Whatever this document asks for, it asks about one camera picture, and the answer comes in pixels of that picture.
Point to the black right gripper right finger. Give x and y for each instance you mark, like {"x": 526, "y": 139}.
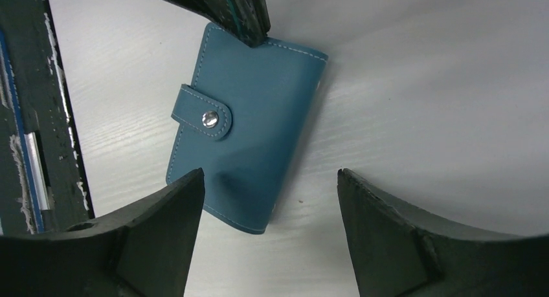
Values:
{"x": 399, "y": 249}

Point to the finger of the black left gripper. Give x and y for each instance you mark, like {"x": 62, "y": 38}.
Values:
{"x": 246, "y": 20}

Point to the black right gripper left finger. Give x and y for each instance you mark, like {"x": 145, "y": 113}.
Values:
{"x": 142, "y": 249}

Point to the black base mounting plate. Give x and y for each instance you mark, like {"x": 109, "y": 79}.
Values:
{"x": 43, "y": 183}

